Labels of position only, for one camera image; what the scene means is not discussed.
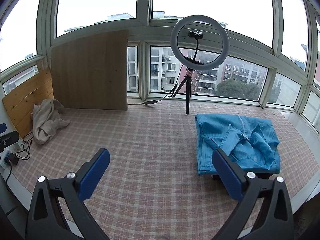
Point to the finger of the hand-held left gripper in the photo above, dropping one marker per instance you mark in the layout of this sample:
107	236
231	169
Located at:
2	128

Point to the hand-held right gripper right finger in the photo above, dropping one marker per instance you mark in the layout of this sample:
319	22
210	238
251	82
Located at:
227	177

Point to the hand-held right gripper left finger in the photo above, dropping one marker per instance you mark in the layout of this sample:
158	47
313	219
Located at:
95	175

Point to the beige knit cardigan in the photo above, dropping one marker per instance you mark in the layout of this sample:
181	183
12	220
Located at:
47	122

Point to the black power adapter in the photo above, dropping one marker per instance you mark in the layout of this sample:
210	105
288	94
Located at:
11	159

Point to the white power strip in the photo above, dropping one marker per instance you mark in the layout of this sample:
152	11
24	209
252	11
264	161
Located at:
3	163

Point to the pine plank board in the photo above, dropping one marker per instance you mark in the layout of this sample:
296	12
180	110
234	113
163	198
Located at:
22	105

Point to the black box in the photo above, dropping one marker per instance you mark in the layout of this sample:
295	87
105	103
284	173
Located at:
265	176

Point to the blue folded garment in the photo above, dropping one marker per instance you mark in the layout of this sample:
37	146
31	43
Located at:
217	135

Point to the pink plaid tablecloth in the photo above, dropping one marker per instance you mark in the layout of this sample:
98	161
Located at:
150	142

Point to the black tripod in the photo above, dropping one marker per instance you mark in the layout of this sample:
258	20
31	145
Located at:
188	100

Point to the large light wooden board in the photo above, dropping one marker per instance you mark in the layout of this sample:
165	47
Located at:
95	72

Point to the white window frame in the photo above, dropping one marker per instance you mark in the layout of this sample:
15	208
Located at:
143	5

